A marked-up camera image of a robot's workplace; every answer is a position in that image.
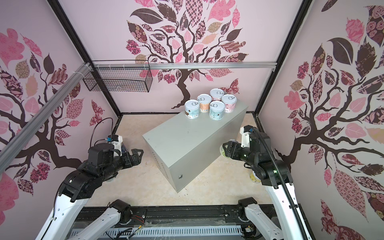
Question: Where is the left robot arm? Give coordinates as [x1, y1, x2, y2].
[37, 143, 144, 240]

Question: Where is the green labelled can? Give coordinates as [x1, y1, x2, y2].
[220, 145, 228, 158]

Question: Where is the black right corner post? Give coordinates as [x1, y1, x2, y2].
[253, 0, 313, 117]

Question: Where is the small light blue can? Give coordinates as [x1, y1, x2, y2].
[185, 100, 200, 120]

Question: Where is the grey teal can front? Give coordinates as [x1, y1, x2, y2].
[209, 101, 226, 121]

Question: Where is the black wire mesh basket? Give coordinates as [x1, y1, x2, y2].
[83, 60, 153, 93]

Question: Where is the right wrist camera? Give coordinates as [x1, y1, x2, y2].
[240, 125, 259, 150]

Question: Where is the black corner frame post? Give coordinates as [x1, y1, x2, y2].
[47, 0, 122, 118]

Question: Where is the yellow labelled can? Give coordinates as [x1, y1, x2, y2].
[250, 172, 261, 184]

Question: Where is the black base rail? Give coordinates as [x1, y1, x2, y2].
[74, 205, 250, 229]

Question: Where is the grey metal cabinet box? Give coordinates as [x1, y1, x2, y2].
[143, 101, 248, 192]

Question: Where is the back aluminium rail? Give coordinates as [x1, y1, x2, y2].
[94, 62, 277, 70]

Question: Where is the pink white labelled can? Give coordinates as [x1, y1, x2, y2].
[221, 94, 237, 113]

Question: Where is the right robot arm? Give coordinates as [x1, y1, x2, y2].
[221, 135, 312, 240]

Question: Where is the orange labelled can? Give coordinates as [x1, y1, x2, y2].
[197, 94, 212, 113]

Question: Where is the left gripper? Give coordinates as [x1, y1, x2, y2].
[101, 148, 144, 181]

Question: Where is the aluminium rail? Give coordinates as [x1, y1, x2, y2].
[94, 62, 277, 70]
[1, 63, 92, 173]

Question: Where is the left aluminium rail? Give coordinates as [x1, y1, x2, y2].
[1, 63, 92, 173]

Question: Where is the white slotted cable duct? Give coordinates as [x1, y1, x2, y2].
[71, 225, 244, 239]

